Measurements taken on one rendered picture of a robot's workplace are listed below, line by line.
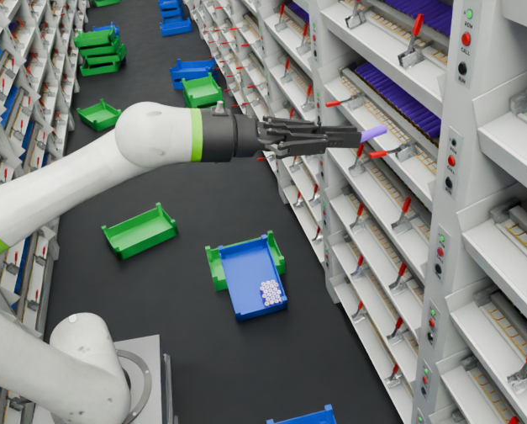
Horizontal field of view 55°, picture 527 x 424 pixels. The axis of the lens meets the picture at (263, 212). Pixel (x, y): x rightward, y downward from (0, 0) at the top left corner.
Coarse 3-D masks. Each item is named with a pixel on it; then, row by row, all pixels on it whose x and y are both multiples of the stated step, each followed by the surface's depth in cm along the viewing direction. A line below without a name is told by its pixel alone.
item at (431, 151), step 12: (348, 72) 136; (348, 84) 134; (360, 84) 129; (372, 96) 123; (384, 108) 118; (384, 120) 116; (396, 120) 112; (396, 132) 112; (408, 132) 108; (420, 144) 103; (432, 144) 102; (432, 156) 100
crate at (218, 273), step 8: (272, 232) 222; (272, 240) 224; (208, 248) 218; (216, 248) 221; (272, 248) 225; (208, 256) 220; (216, 256) 223; (272, 256) 221; (280, 256) 214; (216, 264) 221; (280, 264) 208; (216, 272) 217; (280, 272) 211; (216, 280) 205; (224, 280) 206; (216, 288) 207; (224, 288) 208
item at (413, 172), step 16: (336, 64) 139; (352, 64) 138; (336, 80) 141; (336, 96) 135; (352, 112) 126; (368, 112) 123; (368, 128) 119; (384, 144) 112; (416, 160) 104; (400, 176) 108; (416, 176) 101; (432, 176) 99; (416, 192) 102; (432, 192) 93; (432, 208) 96
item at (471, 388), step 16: (464, 352) 107; (448, 368) 109; (464, 368) 108; (480, 368) 106; (448, 384) 108; (464, 384) 107; (480, 384) 105; (496, 384) 102; (464, 400) 104; (480, 400) 103; (496, 400) 102; (464, 416) 106; (480, 416) 101; (496, 416) 100; (512, 416) 99
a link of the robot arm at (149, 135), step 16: (128, 112) 82; (144, 112) 81; (160, 112) 83; (176, 112) 84; (192, 112) 84; (128, 128) 81; (144, 128) 80; (160, 128) 81; (176, 128) 82; (192, 128) 83; (128, 144) 81; (144, 144) 81; (160, 144) 82; (176, 144) 83; (192, 144) 83; (128, 160) 84; (144, 160) 83; (160, 160) 84; (176, 160) 85; (192, 160) 86
